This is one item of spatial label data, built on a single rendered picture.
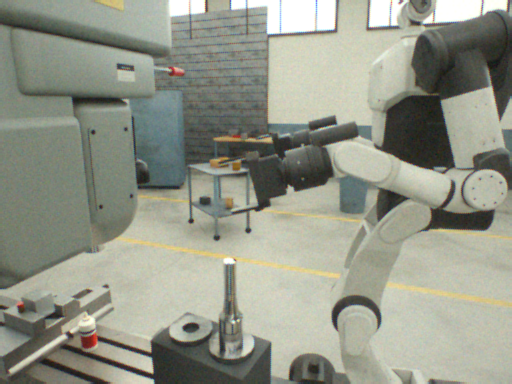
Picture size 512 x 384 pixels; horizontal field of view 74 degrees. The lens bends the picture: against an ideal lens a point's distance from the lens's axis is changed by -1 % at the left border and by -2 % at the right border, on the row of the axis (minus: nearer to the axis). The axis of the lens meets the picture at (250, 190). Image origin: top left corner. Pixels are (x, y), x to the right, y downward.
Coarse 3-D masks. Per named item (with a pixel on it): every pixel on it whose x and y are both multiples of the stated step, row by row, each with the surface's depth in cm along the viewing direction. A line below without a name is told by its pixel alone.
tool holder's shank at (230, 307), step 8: (224, 264) 63; (232, 264) 62; (224, 272) 63; (232, 272) 63; (224, 280) 64; (232, 280) 63; (224, 288) 64; (232, 288) 63; (224, 296) 64; (232, 296) 64; (224, 304) 65; (232, 304) 64; (224, 312) 65; (232, 312) 64
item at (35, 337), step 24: (72, 288) 113; (96, 288) 113; (24, 312) 92; (72, 312) 100; (96, 312) 108; (0, 336) 89; (24, 336) 89; (48, 336) 93; (72, 336) 99; (0, 360) 83; (24, 360) 87
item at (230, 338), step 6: (240, 324) 65; (222, 330) 65; (228, 330) 64; (234, 330) 64; (240, 330) 65; (222, 336) 65; (228, 336) 65; (234, 336) 65; (240, 336) 66; (222, 342) 65; (228, 342) 65; (234, 342) 65; (240, 342) 66; (222, 348) 66; (228, 348) 65; (234, 348) 65
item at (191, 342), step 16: (176, 320) 75; (192, 320) 75; (208, 320) 75; (160, 336) 71; (176, 336) 69; (192, 336) 69; (208, 336) 70; (160, 352) 69; (176, 352) 67; (192, 352) 67; (208, 352) 67; (224, 352) 65; (240, 352) 65; (256, 352) 67; (160, 368) 70; (176, 368) 68; (192, 368) 66; (208, 368) 63; (224, 368) 63; (240, 368) 63; (256, 368) 65
